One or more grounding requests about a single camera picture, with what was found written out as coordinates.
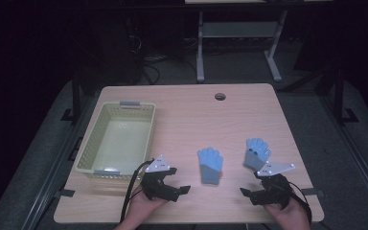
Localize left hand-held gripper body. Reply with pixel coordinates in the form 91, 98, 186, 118
140, 154, 182, 203

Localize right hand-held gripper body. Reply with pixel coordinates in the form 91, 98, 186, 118
250, 161, 296, 211

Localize blue grey knit glove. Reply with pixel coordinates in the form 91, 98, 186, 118
242, 137, 272, 172
196, 147, 224, 186

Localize pale green perforated plastic basket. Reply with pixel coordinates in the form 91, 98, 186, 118
75, 101, 157, 180

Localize person's left hand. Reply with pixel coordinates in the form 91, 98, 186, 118
126, 191, 171, 224

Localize person's right hand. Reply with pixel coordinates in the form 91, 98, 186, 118
263, 195, 311, 225

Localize black tape strip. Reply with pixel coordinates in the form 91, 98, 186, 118
301, 188, 325, 197
54, 189, 76, 198

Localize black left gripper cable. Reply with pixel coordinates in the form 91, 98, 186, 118
120, 159, 155, 223

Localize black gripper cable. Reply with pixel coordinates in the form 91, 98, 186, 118
287, 181, 313, 224
120, 159, 155, 223

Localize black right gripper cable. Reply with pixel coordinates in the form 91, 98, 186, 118
287, 181, 313, 224

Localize metal floor rail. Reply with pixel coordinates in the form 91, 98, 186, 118
21, 92, 101, 230
318, 94, 368, 221

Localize black edge bracket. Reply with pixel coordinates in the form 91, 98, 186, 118
68, 136, 84, 161

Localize black floor cables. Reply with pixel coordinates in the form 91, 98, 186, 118
127, 34, 199, 85

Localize black metal post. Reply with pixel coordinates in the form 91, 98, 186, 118
333, 68, 359, 125
60, 70, 81, 124

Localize white metal desk frame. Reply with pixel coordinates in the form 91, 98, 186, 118
185, 0, 334, 84

